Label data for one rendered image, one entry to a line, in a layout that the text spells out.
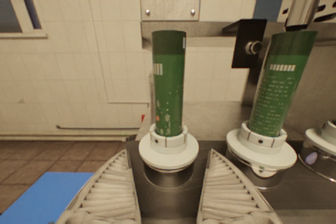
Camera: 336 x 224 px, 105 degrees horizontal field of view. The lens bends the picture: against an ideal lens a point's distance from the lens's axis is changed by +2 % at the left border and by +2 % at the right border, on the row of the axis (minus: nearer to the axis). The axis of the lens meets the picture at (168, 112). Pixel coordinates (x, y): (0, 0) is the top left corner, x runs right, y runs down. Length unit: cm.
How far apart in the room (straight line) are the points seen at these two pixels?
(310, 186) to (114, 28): 173
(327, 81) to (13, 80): 261
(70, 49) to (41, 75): 52
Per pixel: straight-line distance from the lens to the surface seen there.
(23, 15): 278
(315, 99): 37
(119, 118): 192
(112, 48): 173
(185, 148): 16
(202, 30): 23
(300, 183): 24
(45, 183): 94
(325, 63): 36
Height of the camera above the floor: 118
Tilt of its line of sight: 23 degrees down
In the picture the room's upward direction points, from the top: straight up
